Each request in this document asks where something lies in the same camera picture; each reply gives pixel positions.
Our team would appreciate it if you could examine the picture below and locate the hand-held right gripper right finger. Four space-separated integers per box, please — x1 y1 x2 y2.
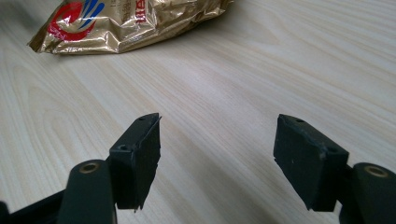
273 113 350 213

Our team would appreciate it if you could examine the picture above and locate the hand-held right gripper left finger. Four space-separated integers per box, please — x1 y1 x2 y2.
106 112 163 213

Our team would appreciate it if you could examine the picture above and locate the gold foil snack bag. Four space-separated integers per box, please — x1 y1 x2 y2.
27 0 235 56

